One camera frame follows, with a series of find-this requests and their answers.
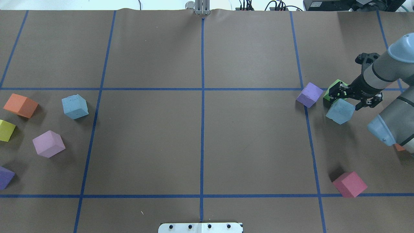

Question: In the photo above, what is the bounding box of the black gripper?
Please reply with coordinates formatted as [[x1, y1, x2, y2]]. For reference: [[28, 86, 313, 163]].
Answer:
[[328, 53, 383, 111]]

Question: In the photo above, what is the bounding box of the blue foam block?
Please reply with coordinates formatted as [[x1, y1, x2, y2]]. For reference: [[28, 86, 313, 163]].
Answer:
[[325, 99, 355, 125], [61, 94, 89, 120]]

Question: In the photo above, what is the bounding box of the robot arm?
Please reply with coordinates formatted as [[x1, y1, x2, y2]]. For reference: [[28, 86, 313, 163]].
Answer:
[[327, 33, 414, 155]]

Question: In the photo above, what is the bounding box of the green foam block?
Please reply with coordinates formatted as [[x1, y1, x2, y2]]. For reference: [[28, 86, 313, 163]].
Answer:
[[323, 79, 349, 104]]

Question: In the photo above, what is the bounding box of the purple foam block right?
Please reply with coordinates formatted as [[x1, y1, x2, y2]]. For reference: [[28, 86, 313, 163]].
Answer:
[[296, 82, 323, 108]]

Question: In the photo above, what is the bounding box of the purple foam block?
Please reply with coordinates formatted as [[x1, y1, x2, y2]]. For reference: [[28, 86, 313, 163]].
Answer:
[[296, 82, 323, 108], [0, 166, 15, 190]]

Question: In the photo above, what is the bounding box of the orange foam block right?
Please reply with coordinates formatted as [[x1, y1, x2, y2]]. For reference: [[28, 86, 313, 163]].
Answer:
[[394, 143, 406, 151]]

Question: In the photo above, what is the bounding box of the orange foam block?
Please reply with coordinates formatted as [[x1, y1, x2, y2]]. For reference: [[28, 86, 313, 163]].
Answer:
[[3, 93, 38, 118], [394, 143, 406, 151]]

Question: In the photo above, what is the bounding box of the magenta foam block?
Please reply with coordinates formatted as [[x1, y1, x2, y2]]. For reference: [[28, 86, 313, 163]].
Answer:
[[332, 171, 368, 198]]

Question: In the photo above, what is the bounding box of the small metal cylinder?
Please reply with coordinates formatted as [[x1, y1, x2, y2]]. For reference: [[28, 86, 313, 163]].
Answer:
[[185, 1, 196, 9]]

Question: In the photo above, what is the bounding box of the light pink foam block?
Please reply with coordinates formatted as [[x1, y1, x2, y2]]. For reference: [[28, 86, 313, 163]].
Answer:
[[32, 131, 66, 158]]

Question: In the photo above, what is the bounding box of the orange foam block left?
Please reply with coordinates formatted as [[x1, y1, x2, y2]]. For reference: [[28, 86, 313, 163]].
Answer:
[[3, 93, 38, 118]]

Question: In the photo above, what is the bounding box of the yellow foam block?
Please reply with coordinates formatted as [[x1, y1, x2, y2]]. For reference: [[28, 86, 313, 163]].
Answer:
[[0, 120, 16, 142]]

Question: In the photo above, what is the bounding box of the purple foam block left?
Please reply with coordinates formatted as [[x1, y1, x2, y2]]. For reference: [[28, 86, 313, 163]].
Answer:
[[0, 166, 15, 190]]

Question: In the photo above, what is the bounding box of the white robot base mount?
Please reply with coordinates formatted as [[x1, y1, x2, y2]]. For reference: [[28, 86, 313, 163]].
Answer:
[[158, 222, 244, 233]]

